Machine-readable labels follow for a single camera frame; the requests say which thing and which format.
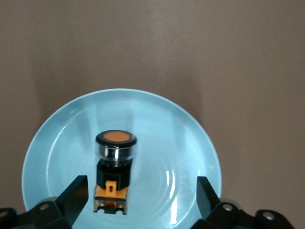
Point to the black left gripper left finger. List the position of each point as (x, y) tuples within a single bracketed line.
[(71, 202)]

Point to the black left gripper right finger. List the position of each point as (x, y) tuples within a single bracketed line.
[(209, 205)]

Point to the orange push button switch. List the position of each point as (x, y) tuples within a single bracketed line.
[(114, 171)]

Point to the light blue round plate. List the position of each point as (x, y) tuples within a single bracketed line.
[(162, 143)]

